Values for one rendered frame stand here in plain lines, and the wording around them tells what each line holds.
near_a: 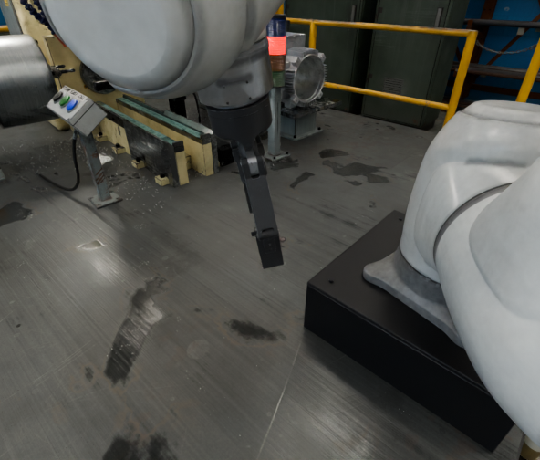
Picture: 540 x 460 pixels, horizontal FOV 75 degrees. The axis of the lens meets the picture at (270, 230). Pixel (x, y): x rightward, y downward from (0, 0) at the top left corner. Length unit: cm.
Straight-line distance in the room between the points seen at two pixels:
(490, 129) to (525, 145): 4
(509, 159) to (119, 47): 37
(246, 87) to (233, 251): 46
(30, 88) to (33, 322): 75
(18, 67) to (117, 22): 112
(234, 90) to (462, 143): 25
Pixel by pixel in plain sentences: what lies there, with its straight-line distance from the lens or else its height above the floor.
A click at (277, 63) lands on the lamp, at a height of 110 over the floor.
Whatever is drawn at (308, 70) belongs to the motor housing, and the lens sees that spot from 145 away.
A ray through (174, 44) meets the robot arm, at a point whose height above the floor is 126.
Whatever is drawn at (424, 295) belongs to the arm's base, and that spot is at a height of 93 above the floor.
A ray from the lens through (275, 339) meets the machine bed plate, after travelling 61.
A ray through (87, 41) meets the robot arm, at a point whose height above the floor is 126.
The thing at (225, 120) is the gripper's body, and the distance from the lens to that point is 41.
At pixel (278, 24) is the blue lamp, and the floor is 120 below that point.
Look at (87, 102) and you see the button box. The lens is 90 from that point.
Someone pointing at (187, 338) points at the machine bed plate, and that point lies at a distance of 63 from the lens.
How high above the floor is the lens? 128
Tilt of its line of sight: 35 degrees down
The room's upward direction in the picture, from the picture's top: straight up
